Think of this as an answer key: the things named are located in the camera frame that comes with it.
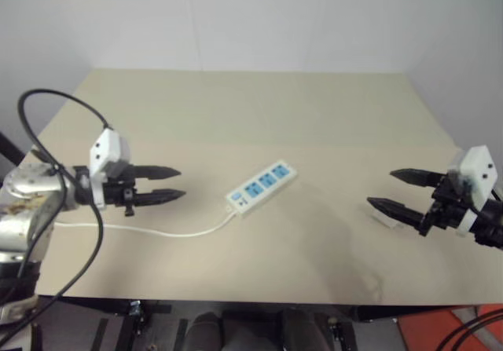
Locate dark slanted bar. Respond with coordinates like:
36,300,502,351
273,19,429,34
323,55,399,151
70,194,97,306
0,130,27,168

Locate orange floor object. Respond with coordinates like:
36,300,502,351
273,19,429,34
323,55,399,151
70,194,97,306
395,303,503,351

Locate white plug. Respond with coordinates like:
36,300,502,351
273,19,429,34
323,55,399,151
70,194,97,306
367,203,406,231

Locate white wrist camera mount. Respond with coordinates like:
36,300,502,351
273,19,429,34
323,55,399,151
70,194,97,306
447,144,500,236
88,128,133,210

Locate dark rounded shape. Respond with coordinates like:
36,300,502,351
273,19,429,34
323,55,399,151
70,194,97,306
184,311,226,351

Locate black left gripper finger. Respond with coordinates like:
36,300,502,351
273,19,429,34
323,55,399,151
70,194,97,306
134,165,182,182
135,188,187,207

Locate black floor cable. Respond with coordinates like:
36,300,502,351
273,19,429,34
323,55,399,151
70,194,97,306
435,310,503,351

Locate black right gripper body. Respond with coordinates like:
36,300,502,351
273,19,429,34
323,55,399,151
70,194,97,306
417,171,477,238

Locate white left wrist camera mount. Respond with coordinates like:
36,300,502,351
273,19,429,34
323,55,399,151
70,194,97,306
88,128,133,210

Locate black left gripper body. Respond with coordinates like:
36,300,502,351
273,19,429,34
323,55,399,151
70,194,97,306
102,163,139,218

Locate white blue power strip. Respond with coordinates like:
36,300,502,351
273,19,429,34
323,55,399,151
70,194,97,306
225,159,299,220

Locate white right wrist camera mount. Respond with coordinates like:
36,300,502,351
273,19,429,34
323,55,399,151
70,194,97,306
447,144,500,236

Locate black table frame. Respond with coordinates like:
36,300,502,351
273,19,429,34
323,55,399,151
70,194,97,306
37,296,400,351

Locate white power cord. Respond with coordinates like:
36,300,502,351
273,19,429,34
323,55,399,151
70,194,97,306
53,204,237,238

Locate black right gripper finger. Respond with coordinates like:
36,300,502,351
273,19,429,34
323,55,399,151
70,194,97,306
365,196,428,233
389,166,442,189

